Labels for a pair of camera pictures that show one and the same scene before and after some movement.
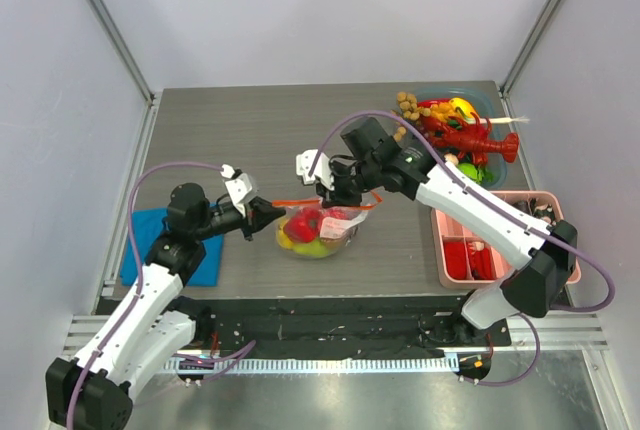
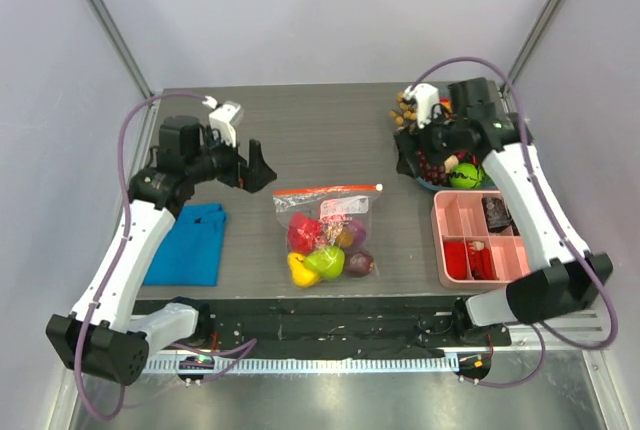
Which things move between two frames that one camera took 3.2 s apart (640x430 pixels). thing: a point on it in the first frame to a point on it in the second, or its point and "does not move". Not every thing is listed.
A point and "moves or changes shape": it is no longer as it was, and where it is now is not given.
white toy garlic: (451, 159) does not move
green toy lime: (476, 174) does not move
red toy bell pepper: (302, 225) moves or changes shape
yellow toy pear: (282, 238) to (301, 275)
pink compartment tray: (464, 257) does not move
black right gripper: (335, 188) to (417, 145)
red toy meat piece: (455, 260) does not move
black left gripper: (258, 213) to (258, 173)
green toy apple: (314, 248) to (327, 262)
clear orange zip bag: (306, 229) moves or changes shape
